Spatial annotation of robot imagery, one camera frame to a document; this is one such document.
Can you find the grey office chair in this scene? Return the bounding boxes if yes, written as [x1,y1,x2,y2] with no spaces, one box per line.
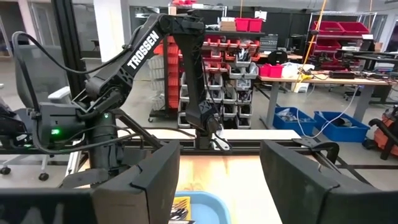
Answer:
[14,45,72,183]

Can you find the red storage bin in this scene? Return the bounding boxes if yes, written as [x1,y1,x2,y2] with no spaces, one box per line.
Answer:
[235,17,249,33]
[248,17,264,33]

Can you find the orange and black vacuum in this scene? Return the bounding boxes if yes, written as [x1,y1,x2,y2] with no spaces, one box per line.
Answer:
[363,105,398,161]

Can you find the black table clamp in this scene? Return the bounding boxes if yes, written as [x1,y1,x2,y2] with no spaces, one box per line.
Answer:
[292,138,340,164]

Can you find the cardboard box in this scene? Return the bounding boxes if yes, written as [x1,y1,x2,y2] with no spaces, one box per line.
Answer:
[220,17,236,32]

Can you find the blue plastic tray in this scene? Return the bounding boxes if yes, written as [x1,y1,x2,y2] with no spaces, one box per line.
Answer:
[174,190,233,224]

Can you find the white cable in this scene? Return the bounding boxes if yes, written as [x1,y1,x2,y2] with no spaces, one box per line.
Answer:
[295,86,361,138]

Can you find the yellow hanging cable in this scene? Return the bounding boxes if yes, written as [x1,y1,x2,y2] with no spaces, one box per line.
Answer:
[294,0,328,91]

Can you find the blue floor bin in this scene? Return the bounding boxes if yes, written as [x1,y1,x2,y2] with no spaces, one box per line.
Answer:
[272,106,317,137]
[313,111,371,143]

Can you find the red bins on table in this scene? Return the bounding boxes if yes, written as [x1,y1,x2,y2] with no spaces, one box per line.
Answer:
[259,63,284,78]

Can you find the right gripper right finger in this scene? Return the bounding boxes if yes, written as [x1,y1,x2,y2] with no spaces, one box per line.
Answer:
[260,141,398,224]

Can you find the wire shelf with red bins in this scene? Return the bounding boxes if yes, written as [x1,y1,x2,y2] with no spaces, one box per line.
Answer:
[307,11,379,63]

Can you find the wooden work table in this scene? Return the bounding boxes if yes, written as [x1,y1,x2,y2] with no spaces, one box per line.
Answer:
[257,73,397,128]

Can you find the rack with red grey bins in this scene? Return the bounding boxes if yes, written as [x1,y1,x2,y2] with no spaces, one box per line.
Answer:
[148,29,265,130]

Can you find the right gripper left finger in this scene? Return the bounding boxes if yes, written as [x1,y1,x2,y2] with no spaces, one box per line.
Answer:
[0,140,181,224]

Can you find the yellow cloth napkin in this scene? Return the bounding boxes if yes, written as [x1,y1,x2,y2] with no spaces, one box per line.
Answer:
[169,195,192,224]

